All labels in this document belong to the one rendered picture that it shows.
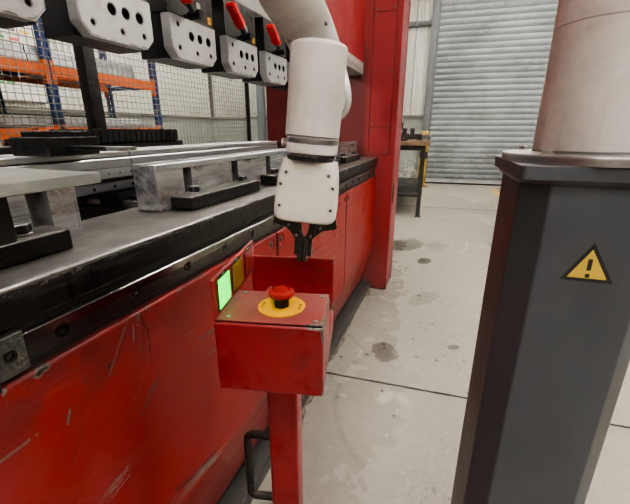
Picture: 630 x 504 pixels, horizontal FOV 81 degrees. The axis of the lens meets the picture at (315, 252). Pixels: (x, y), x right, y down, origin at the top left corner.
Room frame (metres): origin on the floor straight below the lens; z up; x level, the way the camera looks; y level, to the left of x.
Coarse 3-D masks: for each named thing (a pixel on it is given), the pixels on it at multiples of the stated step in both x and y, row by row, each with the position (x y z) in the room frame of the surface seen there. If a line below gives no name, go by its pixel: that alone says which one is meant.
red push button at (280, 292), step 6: (276, 288) 0.51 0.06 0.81; (282, 288) 0.51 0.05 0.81; (288, 288) 0.51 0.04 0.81; (270, 294) 0.50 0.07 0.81; (276, 294) 0.49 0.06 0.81; (282, 294) 0.49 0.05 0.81; (288, 294) 0.50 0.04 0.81; (276, 300) 0.50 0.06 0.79; (282, 300) 0.49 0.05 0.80; (288, 300) 0.51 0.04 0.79; (276, 306) 0.50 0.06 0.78; (282, 306) 0.50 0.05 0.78
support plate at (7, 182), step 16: (0, 176) 0.31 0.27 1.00; (16, 176) 0.31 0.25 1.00; (32, 176) 0.31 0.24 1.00; (48, 176) 0.31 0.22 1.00; (64, 176) 0.32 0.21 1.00; (80, 176) 0.33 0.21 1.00; (96, 176) 0.34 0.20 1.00; (0, 192) 0.27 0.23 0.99; (16, 192) 0.28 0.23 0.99; (32, 192) 0.29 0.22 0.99
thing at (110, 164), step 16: (192, 144) 1.43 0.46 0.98; (208, 144) 1.42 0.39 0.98; (224, 144) 1.44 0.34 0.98; (240, 144) 1.54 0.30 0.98; (256, 144) 1.67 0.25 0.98; (272, 144) 1.83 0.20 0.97; (0, 160) 0.72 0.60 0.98; (16, 160) 0.75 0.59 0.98; (32, 160) 0.78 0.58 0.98; (48, 160) 0.81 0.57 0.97; (64, 160) 0.84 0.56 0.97; (80, 160) 0.88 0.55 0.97; (96, 160) 0.91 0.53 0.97; (112, 160) 0.96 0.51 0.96; (128, 160) 1.00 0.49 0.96; (144, 160) 1.05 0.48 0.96; (160, 160) 1.11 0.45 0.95; (112, 176) 0.95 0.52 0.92; (128, 176) 1.01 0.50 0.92; (80, 192) 0.86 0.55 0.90; (96, 192) 0.90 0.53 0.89; (112, 192) 0.95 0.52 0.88
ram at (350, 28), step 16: (240, 0) 1.08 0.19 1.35; (256, 0) 1.16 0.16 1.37; (336, 0) 1.85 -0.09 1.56; (352, 0) 2.09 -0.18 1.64; (256, 16) 1.19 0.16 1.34; (336, 16) 1.85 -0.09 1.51; (352, 16) 2.10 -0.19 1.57; (352, 32) 2.11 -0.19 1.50; (352, 48) 2.12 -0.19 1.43; (352, 64) 2.13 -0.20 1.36
